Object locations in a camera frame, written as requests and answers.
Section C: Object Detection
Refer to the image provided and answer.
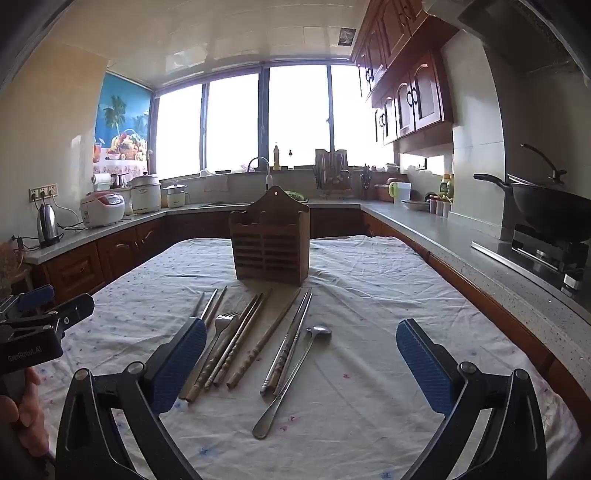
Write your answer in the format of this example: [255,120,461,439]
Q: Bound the wooden wall cabinets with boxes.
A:
[350,0,460,146]

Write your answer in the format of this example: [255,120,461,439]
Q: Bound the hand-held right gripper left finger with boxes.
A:
[54,318,208,480]

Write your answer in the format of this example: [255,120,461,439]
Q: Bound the large kitchen window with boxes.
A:
[152,65,398,178]

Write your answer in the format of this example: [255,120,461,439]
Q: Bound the black wok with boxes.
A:
[473,173,591,243]

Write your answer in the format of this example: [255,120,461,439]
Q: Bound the steel range hood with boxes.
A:
[457,0,591,75]

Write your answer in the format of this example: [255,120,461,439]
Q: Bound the metal chopstick patterned end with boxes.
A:
[259,288,309,396]
[272,290,314,398]

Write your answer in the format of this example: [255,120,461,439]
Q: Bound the small white electric pot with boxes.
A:
[164,182,190,208]

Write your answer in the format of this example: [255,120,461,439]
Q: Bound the wire dish rack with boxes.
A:
[314,148,352,200]

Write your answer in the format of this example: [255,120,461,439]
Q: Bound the wooden utensil holder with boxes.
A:
[228,185,311,287]

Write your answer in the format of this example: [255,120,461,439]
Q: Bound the grey kitchen countertop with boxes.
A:
[18,198,591,352]

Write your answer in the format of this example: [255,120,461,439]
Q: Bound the brown wooden chopstick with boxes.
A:
[196,294,260,394]
[204,288,273,391]

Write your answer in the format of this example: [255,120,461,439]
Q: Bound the metal spoon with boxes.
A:
[252,325,333,440]

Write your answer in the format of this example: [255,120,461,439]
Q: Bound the gas stove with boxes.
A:
[471,224,591,301]

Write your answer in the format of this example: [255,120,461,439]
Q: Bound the wall outlet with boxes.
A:
[28,184,58,203]

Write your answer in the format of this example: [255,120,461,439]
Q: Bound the chrome sink faucet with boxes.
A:
[247,156,273,191]

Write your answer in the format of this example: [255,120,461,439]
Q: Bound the white and pink rice cooker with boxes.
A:
[79,190,126,229]

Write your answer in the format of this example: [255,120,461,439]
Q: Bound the wooden base cabinets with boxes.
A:
[23,208,591,416]

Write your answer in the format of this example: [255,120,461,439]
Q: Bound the person's left hand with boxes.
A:
[0,367,49,462]

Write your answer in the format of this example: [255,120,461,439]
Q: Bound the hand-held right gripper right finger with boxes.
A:
[396,318,548,480]

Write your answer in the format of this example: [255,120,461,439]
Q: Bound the white slow cooker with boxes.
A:
[129,172,163,214]

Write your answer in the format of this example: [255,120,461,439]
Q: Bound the steel electric kettle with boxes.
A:
[36,202,64,249]

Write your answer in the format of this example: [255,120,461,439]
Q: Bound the floral white tablecloth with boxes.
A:
[34,236,581,480]

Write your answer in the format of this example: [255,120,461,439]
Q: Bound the wok lid with black handle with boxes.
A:
[508,143,591,190]

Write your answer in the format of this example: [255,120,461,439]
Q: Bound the beach print window blind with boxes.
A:
[93,71,153,162]

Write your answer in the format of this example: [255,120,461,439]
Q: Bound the light wooden chopstick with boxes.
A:
[225,288,303,389]

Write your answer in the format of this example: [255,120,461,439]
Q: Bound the metal fork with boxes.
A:
[178,311,243,403]

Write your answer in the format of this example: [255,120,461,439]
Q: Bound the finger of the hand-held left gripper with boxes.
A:
[0,285,56,324]
[44,293,96,344]

